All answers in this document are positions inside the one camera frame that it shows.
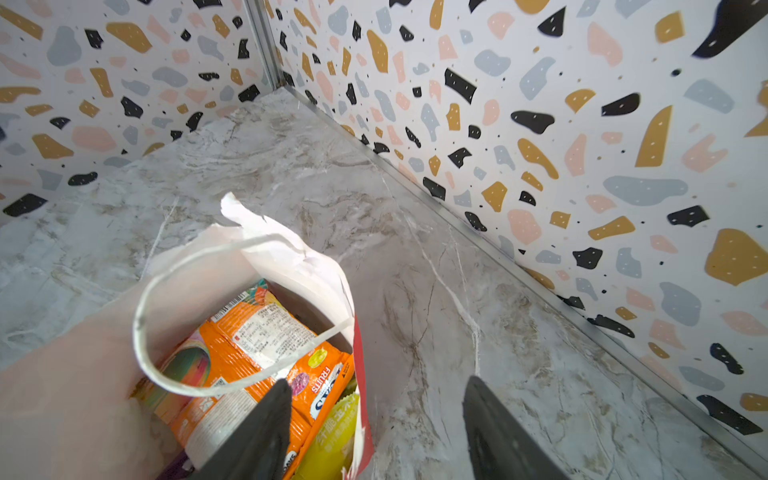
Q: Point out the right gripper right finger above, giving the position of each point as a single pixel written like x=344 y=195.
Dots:
x=498 y=445

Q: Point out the orange fruit candy packet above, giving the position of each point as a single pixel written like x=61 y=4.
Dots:
x=250 y=333

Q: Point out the red paper gift bag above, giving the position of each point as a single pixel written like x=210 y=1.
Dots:
x=66 y=408

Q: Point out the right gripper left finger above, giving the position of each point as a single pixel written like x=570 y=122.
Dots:
x=257 y=449

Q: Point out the yellow-green snack packet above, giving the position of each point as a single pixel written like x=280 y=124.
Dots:
x=330 y=453

